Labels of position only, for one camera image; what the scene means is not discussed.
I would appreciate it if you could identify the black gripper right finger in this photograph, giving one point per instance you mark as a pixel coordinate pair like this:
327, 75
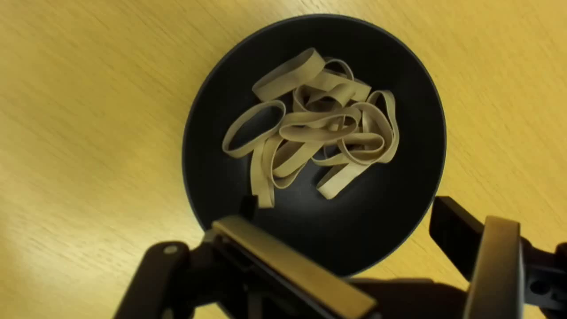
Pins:
497, 266

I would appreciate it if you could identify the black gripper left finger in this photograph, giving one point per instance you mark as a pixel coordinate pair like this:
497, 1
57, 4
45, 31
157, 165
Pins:
295, 268

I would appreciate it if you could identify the tan rubber bands pile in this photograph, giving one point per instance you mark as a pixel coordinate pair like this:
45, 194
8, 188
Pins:
320, 126

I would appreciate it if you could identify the black bowl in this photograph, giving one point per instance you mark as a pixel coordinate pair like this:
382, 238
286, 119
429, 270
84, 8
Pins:
366, 219

